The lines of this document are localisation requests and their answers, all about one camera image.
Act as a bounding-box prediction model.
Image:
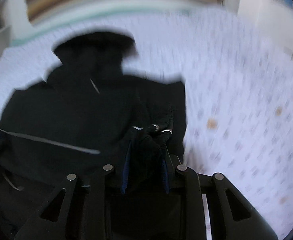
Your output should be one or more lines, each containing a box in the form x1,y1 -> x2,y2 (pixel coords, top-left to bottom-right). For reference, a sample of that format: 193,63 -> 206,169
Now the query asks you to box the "black hooded jacket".
0,31 -> 187,239

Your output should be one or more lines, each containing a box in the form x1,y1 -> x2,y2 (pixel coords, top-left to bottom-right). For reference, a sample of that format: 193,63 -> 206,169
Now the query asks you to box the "green bed sheet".
10,3 -> 190,47

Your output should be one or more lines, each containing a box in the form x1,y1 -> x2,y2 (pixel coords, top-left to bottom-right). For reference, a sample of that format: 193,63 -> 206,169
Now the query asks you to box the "white floral bedspread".
0,6 -> 293,239

